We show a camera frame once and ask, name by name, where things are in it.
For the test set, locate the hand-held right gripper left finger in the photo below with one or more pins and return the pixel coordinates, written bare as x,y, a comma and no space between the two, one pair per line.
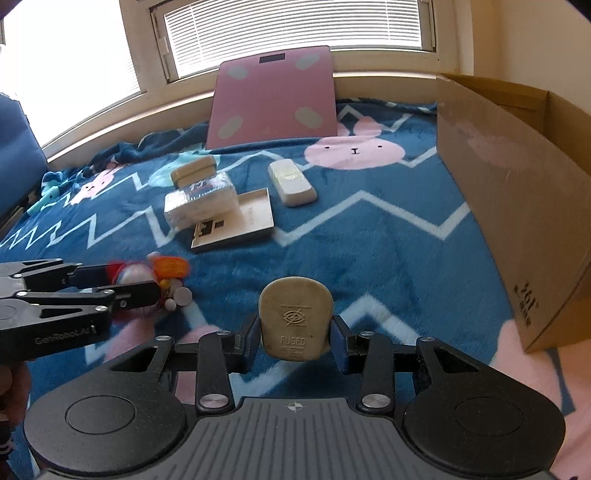
247,344

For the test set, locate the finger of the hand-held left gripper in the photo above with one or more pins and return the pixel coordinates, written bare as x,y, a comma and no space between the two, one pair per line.
134,295
51,273

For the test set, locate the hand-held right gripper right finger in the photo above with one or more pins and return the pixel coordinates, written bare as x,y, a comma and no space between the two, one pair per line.
340,346

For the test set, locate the red toy figure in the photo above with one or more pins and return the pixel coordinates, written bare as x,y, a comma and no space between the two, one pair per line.
171,267

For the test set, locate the yellowed beige plug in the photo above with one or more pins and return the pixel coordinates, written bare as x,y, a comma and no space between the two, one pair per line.
295,314

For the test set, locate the clear plastic box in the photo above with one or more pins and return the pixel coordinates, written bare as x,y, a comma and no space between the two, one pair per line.
198,203

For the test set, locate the beige plastic cover panel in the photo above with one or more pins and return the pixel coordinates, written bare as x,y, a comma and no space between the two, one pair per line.
254,212

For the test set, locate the small beige box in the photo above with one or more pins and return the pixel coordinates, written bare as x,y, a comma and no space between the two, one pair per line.
194,168

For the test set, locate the white oblong case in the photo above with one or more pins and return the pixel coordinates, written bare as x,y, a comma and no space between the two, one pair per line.
293,184

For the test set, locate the brown cardboard box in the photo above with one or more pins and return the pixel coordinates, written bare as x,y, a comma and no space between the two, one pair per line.
498,184

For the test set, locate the person's left forearm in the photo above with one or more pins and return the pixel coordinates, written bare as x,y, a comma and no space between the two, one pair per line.
14,387

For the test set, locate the blue bunny printed blanket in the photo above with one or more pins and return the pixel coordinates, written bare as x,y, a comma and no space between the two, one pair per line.
369,240

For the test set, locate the blue chair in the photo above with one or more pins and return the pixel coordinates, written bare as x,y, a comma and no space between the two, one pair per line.
23,161

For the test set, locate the pink bathroom scale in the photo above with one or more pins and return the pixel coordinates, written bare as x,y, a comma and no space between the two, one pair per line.
272,92

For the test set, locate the white window blind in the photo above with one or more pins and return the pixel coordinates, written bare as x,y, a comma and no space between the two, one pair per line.
277,32

